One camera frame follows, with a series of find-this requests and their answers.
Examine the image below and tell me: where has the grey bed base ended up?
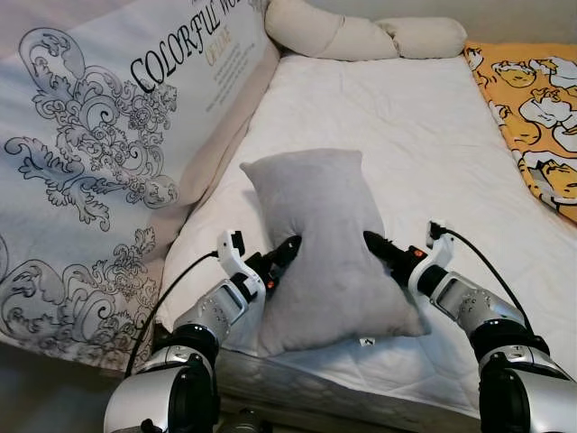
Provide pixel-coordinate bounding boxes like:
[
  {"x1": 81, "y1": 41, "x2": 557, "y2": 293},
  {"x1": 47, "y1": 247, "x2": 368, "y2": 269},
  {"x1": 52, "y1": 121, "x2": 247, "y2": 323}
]
[{"x1": 212, "y1": 347, "x2": 483, "y2": 425}]

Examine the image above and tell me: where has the yellow egg cartoon blanket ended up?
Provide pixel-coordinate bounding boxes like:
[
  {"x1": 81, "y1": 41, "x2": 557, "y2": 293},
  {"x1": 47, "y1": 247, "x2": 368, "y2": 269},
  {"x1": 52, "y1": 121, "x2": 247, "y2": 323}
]
[{"x1": 463, "y1": 41, "x2": 577, "y2": 225}]

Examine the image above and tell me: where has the grey pillow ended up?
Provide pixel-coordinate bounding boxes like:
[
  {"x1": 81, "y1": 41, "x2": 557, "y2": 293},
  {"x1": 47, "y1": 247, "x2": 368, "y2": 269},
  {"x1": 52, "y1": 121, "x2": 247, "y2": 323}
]
[{"x1": 240, "y1": 147, "x2": 432, "y2": 357}]

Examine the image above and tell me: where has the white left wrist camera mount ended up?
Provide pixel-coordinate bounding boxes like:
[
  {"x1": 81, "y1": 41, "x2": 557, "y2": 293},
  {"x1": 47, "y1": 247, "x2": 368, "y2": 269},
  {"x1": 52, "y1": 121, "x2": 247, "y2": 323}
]
[{"x1": 216, "y1": 230, "x2": 268, "y2": 300}]

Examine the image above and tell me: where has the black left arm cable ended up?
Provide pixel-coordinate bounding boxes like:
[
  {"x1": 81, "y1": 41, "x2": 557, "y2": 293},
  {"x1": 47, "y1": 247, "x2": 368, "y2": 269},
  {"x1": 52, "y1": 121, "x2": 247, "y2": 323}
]
[{"x1": 124, "y1": 250, "x2": 222, "y2": 378}]

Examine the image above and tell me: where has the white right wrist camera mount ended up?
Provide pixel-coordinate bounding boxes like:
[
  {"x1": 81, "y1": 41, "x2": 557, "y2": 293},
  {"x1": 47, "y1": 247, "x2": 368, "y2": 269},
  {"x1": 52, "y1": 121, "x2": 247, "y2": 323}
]
[{"x1": 408, "y1": 219, "x2": 457, "y2": 299}]

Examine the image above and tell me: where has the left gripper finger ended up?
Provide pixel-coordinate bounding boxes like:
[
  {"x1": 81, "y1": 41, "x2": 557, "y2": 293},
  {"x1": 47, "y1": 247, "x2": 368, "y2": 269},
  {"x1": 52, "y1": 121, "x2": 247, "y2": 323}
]
[{"x1": 272, "y1": 235, "x2": 304, "y2": 271}]

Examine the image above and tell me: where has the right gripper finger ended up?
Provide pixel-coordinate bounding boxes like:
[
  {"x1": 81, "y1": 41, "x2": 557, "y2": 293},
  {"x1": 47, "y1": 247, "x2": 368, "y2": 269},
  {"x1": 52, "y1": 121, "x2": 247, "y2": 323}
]
[{"x1": 363, "y1": 230, "x2": 408, "y2": 265}]

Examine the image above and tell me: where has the cream knotted bolster pillow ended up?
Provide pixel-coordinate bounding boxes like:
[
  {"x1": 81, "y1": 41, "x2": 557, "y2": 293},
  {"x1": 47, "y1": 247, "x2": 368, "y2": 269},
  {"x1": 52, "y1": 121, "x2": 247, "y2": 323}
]
[{"x1": 264, "y1": 0, "x2": 468, "y2": 62}]

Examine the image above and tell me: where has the printed ornament headboard cushion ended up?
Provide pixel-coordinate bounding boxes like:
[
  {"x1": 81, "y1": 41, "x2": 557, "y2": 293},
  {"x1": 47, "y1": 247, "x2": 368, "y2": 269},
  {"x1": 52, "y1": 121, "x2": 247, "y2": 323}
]
[{"x1": 0, "y1": 0, "x2": 280, "y2": 371}]

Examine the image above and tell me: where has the white quilted mattress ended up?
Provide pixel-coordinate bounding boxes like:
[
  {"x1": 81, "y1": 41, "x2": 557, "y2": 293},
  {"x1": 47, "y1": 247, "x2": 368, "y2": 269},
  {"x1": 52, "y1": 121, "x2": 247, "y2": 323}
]
[{"x1": 158, "y1": 52, "x2": 577, "y2": 420}]

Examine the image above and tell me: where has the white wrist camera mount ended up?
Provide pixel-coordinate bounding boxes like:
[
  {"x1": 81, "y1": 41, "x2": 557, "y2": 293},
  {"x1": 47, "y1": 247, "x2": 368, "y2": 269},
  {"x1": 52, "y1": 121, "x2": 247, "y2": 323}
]
[
  {"x1": 408, "y1": 219, "x2": 457, "y2": 299},
  {"x1": 216, "y1": 230, "x2": 268, "y2": 300}
]

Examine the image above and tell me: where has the grey robot foot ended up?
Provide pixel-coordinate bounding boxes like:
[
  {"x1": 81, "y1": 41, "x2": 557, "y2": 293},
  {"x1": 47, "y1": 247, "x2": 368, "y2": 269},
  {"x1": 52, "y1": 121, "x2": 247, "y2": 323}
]
[{"x1": 216, "y1": 408, "x2": 271, "y2": 433}]

